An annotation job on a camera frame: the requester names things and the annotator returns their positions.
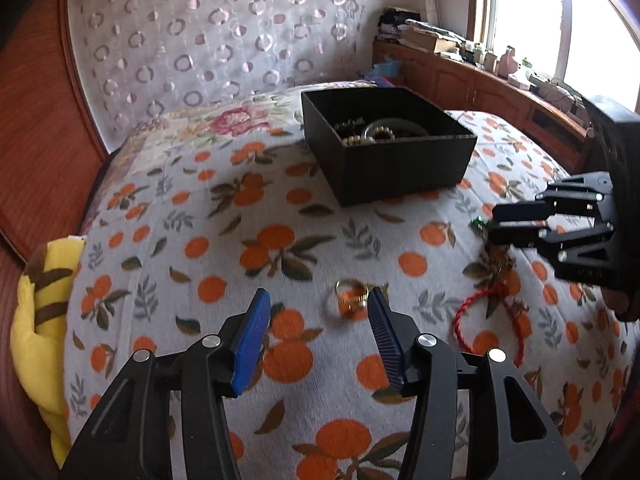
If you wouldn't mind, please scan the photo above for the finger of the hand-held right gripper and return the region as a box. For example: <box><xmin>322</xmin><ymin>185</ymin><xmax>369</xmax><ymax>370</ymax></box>
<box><xmin>486</xmin><ymin>221</ymin><xmax>640</xmax><ymax>292</ymax></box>
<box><xmin>492</xmin><ymin>171</ymin><xmax>613</xmax><ymax>225</ymax></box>

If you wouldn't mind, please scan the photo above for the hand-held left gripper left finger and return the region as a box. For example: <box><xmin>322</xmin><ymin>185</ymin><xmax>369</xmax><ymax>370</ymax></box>
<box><xmin>60</xmin><ymin>287</ymin><xmax>272</xmax><ymax>480</ymax></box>

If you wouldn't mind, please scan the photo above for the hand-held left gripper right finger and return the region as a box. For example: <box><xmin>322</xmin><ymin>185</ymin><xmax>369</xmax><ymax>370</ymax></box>
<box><xmin>366</xmin><ymin>286</ymin><xmax>581</xmax><ymax>480</ymax></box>

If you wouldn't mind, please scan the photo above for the gold ring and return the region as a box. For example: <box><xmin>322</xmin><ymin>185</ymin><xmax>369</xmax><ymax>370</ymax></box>
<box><xmin>324</xmin><ymin>280</ymin><xmax>374</xmax><ymax>320</ymax></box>

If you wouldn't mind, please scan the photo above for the red cord bracelet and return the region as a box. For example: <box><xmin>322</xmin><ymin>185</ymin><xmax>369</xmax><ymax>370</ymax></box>
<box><xmin>452</xmin><ymin>246</ymin><xmax>531</xmax><ymax>364</ymax></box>

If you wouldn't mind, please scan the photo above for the black cardboard box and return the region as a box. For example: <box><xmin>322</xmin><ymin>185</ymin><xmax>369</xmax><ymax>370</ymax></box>
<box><xmin>300</xmin><ymin>86</ymin><xmax>478</xmax><ymax>208</ymax></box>

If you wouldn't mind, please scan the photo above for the wide bangle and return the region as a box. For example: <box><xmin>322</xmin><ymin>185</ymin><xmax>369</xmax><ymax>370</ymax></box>
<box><xmin>361</xmin><ymin>117</ymin><xmax>431</xmax><ymax>140</ymax></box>

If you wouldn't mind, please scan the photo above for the rhinestone hair comb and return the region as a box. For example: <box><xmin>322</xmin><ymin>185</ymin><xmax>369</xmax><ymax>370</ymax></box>
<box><xmin>332</xmin><ymin>117</ymin><xmax>366</xmax><ymax>136</ymax></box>

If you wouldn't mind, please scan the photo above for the person's right hand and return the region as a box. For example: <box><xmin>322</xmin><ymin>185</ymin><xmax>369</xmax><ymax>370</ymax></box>
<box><xmin>605</xmin><ymin>286</ymin><xmax>640</xmax><ymax>324</ymax></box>

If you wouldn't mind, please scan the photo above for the white power strip clutter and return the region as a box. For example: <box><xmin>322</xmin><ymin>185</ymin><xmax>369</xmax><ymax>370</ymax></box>
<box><xmin>530</xmin><ymin>72</ymin><xmax>589</xmax><ymax>117</ymax></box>

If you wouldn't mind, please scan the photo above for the orange fruit print cloth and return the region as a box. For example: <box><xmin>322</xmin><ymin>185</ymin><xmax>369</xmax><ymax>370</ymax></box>
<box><xmin>62</xmin><ymin>110</ymin><xmax>636</xmax><ymax>480</ymax></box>

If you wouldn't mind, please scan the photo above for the wooden cabinet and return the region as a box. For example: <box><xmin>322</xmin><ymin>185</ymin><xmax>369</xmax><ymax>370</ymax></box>
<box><xmin>372</xmin><ymin>40</ymin><xmax>596</xmax><ymax>176</ymax></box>

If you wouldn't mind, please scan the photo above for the pink figurine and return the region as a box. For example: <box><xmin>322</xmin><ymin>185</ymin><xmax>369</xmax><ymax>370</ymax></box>
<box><xmin>497</xmin><ymin>46</ymin><xmax>519</xmax><ymax>75</ymax></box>

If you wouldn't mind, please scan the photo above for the row of small bottles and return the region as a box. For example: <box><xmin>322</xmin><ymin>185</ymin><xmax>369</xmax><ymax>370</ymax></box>
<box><xmin>462</xmin><ymin>42</ymin><xmax>498</xmax><ymax>69</ymax></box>

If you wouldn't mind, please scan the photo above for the window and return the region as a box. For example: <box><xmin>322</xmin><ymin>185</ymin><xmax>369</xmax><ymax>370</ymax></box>
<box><xmin>470</xmin><ymin>0</ymin><xmax>640</xmax><ymax>116</ymax></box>

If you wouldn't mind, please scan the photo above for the blue plastic bag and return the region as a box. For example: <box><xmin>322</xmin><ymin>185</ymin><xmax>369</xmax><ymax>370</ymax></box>
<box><xmin>372</xmin><ymin>57</ymin><xmax>404</xmax><ymax>79</ymax></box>

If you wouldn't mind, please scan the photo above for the stack of books and papers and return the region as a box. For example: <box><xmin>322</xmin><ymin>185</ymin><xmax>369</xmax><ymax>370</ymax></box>
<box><xmin>377</xmin><ymin>6</ymin><xmax>463</xmax><ymax>56</ymax></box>

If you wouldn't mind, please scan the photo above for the yellow plush toy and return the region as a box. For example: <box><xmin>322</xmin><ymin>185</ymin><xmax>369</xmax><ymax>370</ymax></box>
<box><xmin>10</xmin><ymin>235</ymin><xmax>87</xmax><ymax>466</ymax></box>

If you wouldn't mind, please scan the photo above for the floral bedspread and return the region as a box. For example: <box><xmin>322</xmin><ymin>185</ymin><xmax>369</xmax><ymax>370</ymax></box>
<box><xmin>107</xmin><ymin>80</ymin><xmax>381</xmax><ymax>161</ymax></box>

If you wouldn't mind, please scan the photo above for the circle patterned sheer curtain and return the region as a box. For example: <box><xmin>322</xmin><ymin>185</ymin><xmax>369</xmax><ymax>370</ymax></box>
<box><xmin>67</xmin><ymin>0</ymin><xmax>381</xmax><ymax>141</ymax></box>

